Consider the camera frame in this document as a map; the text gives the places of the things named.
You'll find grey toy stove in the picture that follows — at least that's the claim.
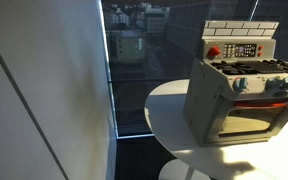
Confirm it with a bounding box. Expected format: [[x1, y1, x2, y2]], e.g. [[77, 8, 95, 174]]
[[183, 19, 288, 148]]

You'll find green building outside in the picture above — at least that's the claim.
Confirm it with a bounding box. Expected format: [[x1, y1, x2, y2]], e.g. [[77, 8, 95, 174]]
[[113, 29, 146, 64]]

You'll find white building outside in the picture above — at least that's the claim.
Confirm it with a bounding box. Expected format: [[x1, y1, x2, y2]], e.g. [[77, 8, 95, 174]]
[[143, 4, 171, 34]]

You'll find large red knob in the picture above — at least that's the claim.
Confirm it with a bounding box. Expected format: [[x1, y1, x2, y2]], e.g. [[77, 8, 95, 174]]
[[206, 45, 222, 60]]

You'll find grey oven door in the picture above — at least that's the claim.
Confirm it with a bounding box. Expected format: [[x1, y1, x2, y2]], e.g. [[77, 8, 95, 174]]
[[205, 94, 288, 146]]

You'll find white round table base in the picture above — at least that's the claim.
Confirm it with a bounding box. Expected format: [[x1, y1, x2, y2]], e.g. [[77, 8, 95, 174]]
[[157, 158, 212, 180]]

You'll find black keypad display panel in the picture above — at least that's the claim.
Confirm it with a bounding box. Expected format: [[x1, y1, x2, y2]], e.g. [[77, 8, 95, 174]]
[[223, 43, 258, 58]]

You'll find black burner grate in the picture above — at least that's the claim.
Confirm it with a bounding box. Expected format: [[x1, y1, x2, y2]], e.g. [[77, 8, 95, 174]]
[[210, 58, 288, 76]]

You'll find white brick backsplash panel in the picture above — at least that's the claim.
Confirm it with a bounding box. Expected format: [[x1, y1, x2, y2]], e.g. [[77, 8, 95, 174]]
[[202, 19, 280, 38]]

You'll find window frame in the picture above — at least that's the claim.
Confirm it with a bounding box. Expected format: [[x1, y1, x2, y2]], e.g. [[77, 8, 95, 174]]
[[97, 0, 156, 140]]

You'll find red oven door handle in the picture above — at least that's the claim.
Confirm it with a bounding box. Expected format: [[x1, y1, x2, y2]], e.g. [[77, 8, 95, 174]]
[[233, 98, 288, 109]]

